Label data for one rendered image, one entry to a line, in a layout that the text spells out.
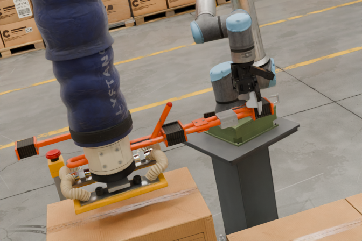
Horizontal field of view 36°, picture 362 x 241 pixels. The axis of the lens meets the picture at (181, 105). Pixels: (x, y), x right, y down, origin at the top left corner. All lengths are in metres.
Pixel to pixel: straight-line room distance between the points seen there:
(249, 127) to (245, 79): 0.85
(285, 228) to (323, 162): 1.64
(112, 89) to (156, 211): 0.51
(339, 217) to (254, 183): 0.65
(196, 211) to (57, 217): 0.56
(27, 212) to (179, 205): 2.40
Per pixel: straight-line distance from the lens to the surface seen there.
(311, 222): 2.61
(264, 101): 2.15
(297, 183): 3.94
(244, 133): 2.88
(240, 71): 2.07
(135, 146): 2.03
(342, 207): 2.70
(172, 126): 2.09
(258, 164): 3.08
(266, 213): 3.26
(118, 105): 1.92
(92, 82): 1.85
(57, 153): 2.57
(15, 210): 4.45
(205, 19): 2.16
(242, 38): 2.01
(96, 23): 1.82
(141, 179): 2.03
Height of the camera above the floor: 2.06
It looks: 22 degrees down
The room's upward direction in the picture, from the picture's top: 11 degrees counter-clockwise
